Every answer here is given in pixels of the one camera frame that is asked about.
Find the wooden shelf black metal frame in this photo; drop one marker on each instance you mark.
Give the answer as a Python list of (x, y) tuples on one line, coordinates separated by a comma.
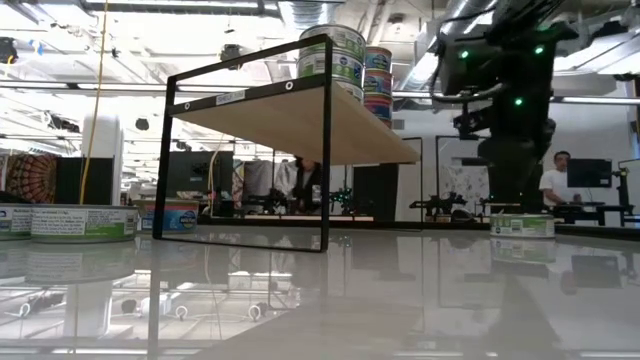
[(300, 125)]

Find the person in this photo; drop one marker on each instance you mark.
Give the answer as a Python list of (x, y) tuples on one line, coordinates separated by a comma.
[(306, 185), (555, 182)]

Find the black ceiling device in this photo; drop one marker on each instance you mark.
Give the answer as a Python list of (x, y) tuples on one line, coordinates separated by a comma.
[(142, 124), (231, 52), (7, 50)]

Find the hanging gray cloth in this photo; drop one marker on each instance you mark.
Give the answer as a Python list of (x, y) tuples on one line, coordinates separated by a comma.
[(260, 180)]

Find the black workbench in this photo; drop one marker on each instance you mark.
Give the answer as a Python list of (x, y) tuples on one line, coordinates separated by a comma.
[(595, 210)]

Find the black monitor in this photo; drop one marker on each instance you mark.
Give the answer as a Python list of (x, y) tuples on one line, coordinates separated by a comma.
[(590, 172)]

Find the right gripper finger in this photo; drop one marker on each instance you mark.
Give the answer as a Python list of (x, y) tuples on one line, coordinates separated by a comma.
[(515, 180)]

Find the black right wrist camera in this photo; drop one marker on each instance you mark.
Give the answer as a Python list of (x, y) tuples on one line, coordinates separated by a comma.
[(467, 72)]

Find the dark gray cabinet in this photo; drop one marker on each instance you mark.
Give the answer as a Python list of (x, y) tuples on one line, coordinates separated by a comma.
[(200, 175)]

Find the small distant robot arm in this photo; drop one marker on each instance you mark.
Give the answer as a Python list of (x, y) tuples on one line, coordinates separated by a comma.
[(475, 127), (341, 197), (440, 205), (270, 200)]

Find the black partition panel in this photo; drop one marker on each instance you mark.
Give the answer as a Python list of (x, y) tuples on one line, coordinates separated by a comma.
[(70, 180), (375, 192)]

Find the colourful patterned tapestry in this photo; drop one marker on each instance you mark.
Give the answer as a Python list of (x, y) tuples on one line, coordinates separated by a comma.
[(30, 175)]

